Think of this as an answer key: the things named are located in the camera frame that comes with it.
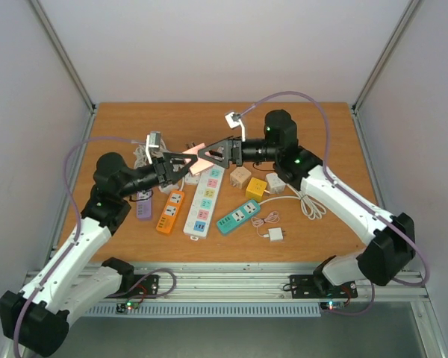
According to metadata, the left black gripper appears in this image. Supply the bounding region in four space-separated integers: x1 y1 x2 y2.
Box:
119 153 199 198

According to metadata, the pink cube socket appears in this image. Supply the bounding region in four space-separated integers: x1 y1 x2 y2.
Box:
183 142 213 176

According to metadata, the beige cube socket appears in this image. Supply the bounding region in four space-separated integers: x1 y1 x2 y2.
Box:
229 166 252 189

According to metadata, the yellow cube socket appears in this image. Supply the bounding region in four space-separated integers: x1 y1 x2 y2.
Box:
245 177 268 202

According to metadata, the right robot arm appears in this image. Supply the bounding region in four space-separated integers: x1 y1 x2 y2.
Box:
198 110 416 297

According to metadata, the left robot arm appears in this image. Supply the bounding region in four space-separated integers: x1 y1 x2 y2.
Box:
0 152 198 357

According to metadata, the white flat adapter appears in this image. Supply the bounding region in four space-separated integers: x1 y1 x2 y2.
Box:
184 173 200 186

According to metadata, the small white USB charger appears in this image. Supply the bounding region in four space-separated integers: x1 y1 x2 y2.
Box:
158 185 175 195

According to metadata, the orange power strip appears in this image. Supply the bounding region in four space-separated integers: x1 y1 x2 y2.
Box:
156 190 185 235

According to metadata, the white cube socket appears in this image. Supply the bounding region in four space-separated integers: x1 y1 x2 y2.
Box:
266 172 286 194

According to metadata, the teal power strip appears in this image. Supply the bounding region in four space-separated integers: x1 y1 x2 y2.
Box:
217 199 261 236

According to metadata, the long white power strip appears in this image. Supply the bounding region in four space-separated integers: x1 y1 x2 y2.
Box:
183 165 225 241

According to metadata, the purple power strip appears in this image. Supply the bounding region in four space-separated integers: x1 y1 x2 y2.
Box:
136 190 153 221

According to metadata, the white cable of orange strip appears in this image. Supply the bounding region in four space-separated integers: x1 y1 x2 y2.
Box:
158 139 186 192

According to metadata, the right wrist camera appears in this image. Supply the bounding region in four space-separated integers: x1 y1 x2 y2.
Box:
225 111 246 142

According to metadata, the white cable of purple strip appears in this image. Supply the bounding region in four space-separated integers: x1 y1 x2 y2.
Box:
134 143 150 169

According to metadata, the white charger with pink cable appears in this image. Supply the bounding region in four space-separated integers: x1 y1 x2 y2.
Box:
251 211 284 242

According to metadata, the white cable of teal strip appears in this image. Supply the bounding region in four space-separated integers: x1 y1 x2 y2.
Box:
259 184 328 222

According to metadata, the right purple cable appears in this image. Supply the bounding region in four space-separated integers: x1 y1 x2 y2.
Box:
238 90 430 316

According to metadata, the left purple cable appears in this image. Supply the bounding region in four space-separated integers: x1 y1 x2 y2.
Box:
11 136 150 358

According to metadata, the aluminium rail frame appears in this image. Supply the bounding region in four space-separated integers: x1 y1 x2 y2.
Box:
71 262 429 304

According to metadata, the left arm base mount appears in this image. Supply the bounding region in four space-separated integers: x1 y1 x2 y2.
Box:
128 274 159 298

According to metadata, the grey slotted cable duct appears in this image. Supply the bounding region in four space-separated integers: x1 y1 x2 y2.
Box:
84 301 321 318

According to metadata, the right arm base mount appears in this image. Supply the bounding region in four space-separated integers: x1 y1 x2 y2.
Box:
286 274 358 299

